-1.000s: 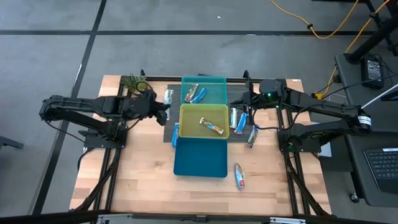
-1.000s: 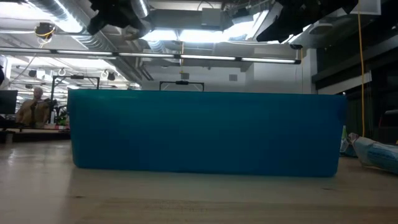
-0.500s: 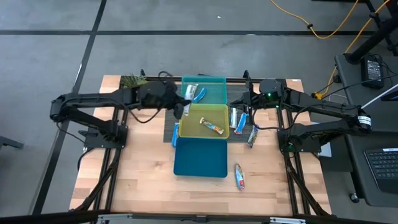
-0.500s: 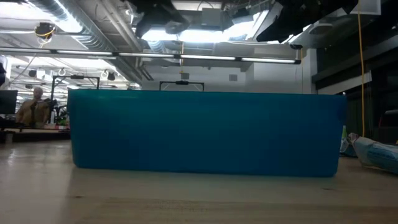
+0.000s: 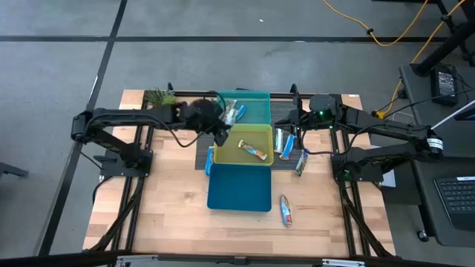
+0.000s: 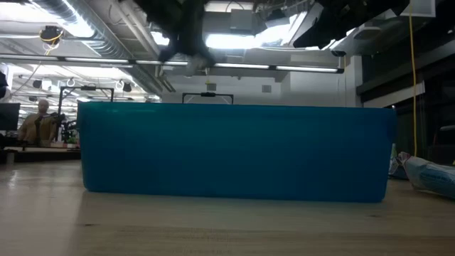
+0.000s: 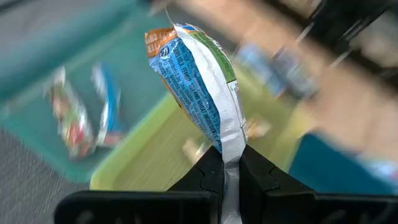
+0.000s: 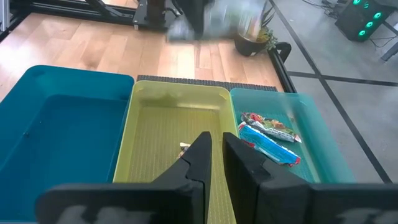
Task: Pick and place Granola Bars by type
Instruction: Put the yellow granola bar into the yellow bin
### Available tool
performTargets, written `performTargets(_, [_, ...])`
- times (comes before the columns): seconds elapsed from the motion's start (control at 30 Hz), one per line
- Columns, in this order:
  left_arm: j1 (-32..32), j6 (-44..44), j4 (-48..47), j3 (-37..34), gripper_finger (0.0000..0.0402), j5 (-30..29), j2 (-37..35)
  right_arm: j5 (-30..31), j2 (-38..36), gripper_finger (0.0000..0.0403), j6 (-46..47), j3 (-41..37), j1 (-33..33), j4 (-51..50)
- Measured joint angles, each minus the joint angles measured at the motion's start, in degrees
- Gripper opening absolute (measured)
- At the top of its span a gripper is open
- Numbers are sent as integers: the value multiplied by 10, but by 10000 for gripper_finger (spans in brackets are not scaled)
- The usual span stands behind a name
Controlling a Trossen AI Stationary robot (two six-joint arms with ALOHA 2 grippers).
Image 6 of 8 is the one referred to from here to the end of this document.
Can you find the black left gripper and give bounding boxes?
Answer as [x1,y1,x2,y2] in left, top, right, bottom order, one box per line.
[136,0,217,67]

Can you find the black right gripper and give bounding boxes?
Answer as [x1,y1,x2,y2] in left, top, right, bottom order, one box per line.
[293,0,360,50]

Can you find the white green granola bar wrapper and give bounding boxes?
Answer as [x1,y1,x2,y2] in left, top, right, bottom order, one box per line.
[388,143,402,176]

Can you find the blue white granola bar package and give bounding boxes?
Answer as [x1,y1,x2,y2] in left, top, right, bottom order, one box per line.
[397,151,455,199]

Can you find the long ceiling light bar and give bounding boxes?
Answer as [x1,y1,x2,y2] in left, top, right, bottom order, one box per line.
[0,53,345,75]

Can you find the white ceiling box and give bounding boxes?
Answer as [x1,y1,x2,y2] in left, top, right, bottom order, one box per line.
[400,0,437,18]

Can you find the teal plastic bin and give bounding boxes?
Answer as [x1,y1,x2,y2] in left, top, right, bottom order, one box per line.
[77,101,397,203]

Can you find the person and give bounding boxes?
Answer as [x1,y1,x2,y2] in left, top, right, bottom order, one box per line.
[16,98,60,147]

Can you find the background wooden table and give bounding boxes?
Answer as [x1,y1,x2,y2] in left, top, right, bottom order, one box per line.
[0,145,82,164]

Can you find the black monitor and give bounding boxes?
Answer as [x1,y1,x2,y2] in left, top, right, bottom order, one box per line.
[0,102,21,131]

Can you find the small black frame rig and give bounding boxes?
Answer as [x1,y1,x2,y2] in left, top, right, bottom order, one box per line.
[182,92,235,105]

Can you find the silver ribbed ventilation duct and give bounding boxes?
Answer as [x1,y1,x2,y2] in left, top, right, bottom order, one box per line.
[31,0,165,96]

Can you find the yellow cable coil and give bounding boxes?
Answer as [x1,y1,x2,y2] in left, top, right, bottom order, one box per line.
[38,24,65,56]

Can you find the tall black frame rig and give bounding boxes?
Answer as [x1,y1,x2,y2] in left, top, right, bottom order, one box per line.
[58,85,115,143]

